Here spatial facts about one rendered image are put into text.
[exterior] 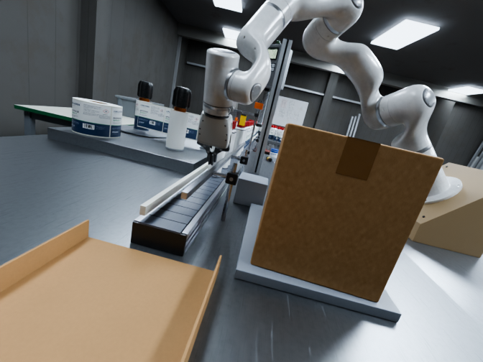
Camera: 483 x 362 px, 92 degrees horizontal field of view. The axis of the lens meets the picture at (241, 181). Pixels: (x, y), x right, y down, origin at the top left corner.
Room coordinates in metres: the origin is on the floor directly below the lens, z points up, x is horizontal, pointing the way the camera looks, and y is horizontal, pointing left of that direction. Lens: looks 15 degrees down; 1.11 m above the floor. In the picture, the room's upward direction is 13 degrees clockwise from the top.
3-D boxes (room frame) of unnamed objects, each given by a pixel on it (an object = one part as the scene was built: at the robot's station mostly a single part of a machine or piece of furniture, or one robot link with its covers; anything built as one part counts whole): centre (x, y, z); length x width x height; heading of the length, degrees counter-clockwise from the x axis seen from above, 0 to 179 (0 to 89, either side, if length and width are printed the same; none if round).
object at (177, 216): (1.22, 0.08, 0.86); 1.65 x 0.08 x 0.04; 177
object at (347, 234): (0.52, -0.19, 0.99); 0.30 x 0.24 x 0.27; 173
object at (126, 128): (1.43, 0.67, 0.89); 0.31 x 0.31 x 0.01
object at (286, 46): (1.25, -0.06, 1.17); 0.04 x 0.04 x 0.67; 87
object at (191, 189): (0.93, 0.06, 0.96); 1.07 x 0.01 x 0.01; 177
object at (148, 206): (0.93, 0.14, 0.91); 1.07 x 0.01 x 0.02; 177
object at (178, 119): (1.16, 0.37, 1.03); 0.09 x 0.09 x 0.30
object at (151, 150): (1.37, 0.52, 0.86); 0.80 x 0.67 x 0.05; 177
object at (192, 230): (1.22, 0.08, 0.85); 1.65 x 0.11 x 0.05; 177
